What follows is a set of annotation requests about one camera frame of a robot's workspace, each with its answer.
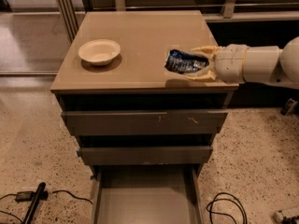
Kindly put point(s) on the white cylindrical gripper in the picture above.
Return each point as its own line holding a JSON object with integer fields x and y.
{"x": 230, "y": 62}

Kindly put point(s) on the blue pepsi can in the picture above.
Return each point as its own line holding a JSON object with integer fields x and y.
{"x": 184, "y": 63}

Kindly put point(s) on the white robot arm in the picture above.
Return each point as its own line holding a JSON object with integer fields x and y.
{"x": 270, "y": 65}

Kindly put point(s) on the top grey drawer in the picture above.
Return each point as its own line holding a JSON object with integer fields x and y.
{"x": 143, "y": 123}

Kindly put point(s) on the grey drawer cabinet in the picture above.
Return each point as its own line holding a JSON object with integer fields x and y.
{"x": 136, "y": 79}

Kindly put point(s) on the middle grey drawer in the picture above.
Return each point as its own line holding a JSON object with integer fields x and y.
{"x": 144, "y": 155}

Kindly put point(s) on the bottom grey open drawer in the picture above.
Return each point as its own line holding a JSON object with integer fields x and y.
{"x": 163, "y": 194}

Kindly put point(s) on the small grey floor device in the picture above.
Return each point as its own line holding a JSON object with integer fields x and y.
{"x": 289, "y": 107}

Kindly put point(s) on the white paper bowl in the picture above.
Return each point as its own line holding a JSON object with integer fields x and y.
{"x": 99, "y": 52}

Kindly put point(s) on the white power strip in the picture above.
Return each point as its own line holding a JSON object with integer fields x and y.
{"x": 287, "y": 216}

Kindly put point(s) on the black rod on floor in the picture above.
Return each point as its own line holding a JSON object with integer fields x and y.
{"x": 40, "y": 195}

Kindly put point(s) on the black power adapter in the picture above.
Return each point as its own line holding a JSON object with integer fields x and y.
{"x": 24, "y": 196}

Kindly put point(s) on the metal window frame rail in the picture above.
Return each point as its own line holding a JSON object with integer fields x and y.
{"x": 268, "y": 18}

